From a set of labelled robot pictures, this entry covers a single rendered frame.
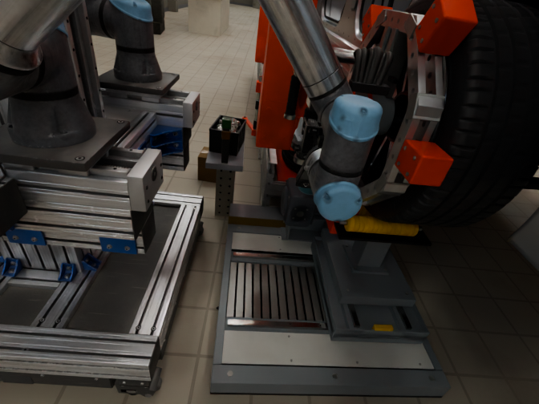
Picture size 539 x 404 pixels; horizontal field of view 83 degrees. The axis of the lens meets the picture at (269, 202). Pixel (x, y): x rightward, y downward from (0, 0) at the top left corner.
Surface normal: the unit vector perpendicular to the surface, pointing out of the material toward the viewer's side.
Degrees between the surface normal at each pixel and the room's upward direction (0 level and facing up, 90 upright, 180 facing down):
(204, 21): 90
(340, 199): 90
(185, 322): 0
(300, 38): 93
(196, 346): 0
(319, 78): 93
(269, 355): 0
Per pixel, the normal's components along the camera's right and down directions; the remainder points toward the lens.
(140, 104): 0.00, 0.58
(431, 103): 0.12, -0.17
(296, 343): 0.14, -0.81
